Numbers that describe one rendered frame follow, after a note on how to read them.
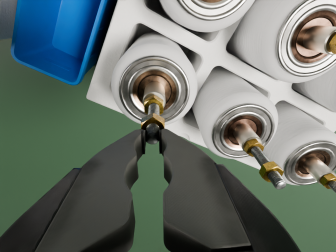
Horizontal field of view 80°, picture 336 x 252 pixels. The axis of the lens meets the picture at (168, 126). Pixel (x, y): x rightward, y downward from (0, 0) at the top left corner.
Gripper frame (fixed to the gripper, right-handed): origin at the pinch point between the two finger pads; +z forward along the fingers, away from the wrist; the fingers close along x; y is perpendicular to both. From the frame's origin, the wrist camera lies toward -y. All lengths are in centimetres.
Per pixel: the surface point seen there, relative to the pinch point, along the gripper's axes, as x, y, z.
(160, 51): 0.7, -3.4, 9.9
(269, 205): 37, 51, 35
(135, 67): -1.8, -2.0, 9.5
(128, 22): -3.1, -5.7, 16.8
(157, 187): -1, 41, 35
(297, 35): 14.0, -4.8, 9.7
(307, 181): 21.5, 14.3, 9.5
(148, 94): -0.5, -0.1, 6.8
